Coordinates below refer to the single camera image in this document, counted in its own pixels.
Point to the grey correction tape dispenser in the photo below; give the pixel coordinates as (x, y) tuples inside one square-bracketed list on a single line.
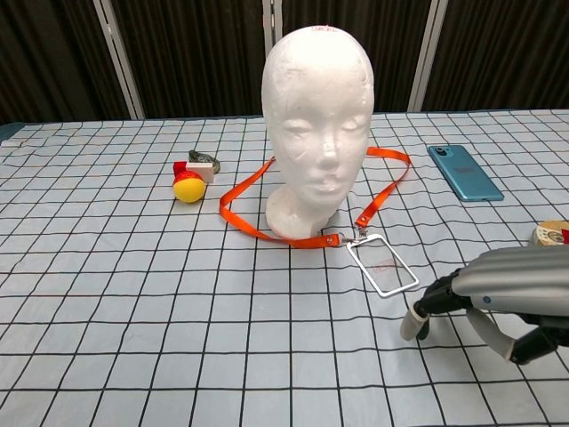
[(204, 156)]

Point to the clear white-framed badge holder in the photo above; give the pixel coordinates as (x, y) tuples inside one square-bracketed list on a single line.
[(382, 264)]

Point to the red and white small block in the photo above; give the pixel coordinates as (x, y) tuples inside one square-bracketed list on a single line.
[(200, 171)]

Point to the red and yellow ball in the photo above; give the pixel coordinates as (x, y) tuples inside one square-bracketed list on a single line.
[(189, 190)]

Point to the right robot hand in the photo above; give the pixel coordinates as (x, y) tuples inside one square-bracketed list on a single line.
[(524, 280)]

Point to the white foam mannequin head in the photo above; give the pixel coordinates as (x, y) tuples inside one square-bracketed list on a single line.
[(318, 111)]

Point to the black folding screen panel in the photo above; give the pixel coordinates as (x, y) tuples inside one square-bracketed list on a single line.
[(49, 58), (391, 44), (200, 53), (502, 53)]

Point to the light blue checked tablecloth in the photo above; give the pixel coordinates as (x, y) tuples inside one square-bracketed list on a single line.
[(133, 333)]

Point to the blue smartphone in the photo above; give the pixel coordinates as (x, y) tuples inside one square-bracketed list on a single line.
[(467, 173)]

